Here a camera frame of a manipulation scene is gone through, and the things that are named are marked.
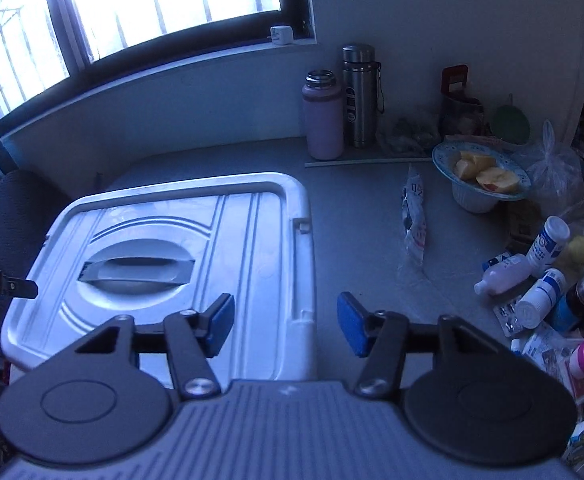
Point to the pink water bottle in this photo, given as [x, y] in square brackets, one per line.
[323, 115]

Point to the clear plastic bag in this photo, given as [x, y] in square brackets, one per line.
[555, 173]

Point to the steel thermos flask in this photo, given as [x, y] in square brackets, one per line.
[363, 94]

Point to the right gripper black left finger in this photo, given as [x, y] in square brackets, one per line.
[114, 390]

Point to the crumpled snack wrapper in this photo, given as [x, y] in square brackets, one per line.
[412, 212]

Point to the white bottle blue stripe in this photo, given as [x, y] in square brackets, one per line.
[540, 299]

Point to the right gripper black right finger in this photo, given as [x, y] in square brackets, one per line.
[458, 389]

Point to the white bowl with fruit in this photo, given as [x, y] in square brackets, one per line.
[480, 177]

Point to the white charger cube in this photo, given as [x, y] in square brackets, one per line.
[282, 35]

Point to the white bin lid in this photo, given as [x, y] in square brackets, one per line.
[158, 249]

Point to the pill blister pack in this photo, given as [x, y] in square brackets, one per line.
[507, 318]

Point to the dark red topped box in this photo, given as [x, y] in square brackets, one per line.
[460, 114]

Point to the yellow round object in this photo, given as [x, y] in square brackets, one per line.
[571, 260]

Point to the white tube blue label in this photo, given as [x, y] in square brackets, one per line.
[548, 245]

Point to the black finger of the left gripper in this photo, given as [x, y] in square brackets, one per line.
[17, 287]

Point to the green round object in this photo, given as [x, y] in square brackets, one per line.
[509, 124]

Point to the dark fabric chair far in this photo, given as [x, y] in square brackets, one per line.
[29, 204]

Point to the white lotion bottle lying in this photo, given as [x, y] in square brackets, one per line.
[503, 276]

